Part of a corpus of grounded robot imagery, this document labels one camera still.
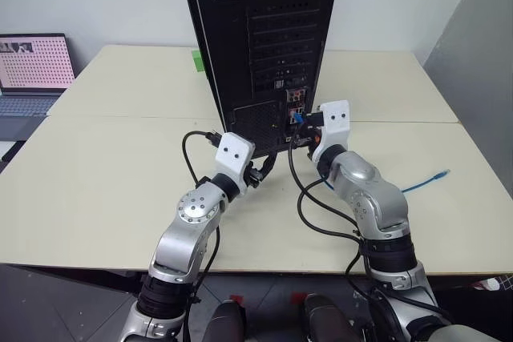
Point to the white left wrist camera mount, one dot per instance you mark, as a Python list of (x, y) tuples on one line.
[(232, 158)]

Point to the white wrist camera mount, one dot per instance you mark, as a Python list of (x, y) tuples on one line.
[(232, 158), (334, 125)]

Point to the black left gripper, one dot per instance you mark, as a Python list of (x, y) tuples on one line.
[(254, 175)]

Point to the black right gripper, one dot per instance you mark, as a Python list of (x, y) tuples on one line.
[(309, 133)]

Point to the black computer tower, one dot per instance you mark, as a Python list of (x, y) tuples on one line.
[(280, 17)]

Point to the dark rounded shape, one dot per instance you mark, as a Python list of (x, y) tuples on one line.
[(226, 322), (328, 318)]

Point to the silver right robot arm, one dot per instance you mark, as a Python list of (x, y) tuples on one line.
[(372, 202)]

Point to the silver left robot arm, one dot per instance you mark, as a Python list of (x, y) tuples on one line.
[(180, 246)]

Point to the green block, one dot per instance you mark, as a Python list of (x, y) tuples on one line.
[(197, 61)]

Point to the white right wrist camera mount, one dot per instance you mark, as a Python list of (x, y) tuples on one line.
[(334, 125)]

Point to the grey open laptop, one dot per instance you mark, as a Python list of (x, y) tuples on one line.
[(32, 61)]

